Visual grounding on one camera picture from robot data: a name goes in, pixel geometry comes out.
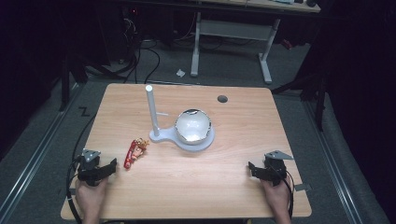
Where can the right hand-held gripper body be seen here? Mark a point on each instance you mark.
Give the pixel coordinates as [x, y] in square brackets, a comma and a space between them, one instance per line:
[275, 169]

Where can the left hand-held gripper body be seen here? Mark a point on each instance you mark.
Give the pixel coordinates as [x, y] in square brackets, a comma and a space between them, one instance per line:
[89, 168]

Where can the person's left hand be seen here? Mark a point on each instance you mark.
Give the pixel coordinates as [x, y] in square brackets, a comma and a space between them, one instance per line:
[91, 197]

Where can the person's right hand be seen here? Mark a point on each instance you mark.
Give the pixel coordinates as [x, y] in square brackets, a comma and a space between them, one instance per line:
[277, 197]

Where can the red figure snack packet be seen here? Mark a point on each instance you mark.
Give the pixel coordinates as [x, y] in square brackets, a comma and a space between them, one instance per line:
[134, 153]

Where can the grey tape piece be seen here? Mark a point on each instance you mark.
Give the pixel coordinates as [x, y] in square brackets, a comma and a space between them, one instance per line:
[302, 187]

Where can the white stand with pole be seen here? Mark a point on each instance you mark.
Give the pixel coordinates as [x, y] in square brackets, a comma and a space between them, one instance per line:
[162, 134]

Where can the shiny silver bowl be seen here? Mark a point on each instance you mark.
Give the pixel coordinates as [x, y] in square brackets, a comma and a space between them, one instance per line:
[193, 127]

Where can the dark metal stand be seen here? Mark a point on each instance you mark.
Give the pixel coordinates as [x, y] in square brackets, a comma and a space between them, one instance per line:
[311, 90]
[66, 84]

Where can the crumpled white paper scrap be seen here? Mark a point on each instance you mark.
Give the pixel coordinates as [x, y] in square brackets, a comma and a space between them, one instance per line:
[180, 73]

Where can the white-legged background desk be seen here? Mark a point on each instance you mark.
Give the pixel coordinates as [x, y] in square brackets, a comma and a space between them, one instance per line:
[232, 29]

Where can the metal floor rail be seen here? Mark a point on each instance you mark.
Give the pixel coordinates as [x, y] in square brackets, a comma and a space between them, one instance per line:
[331, 161]
[37, 154]

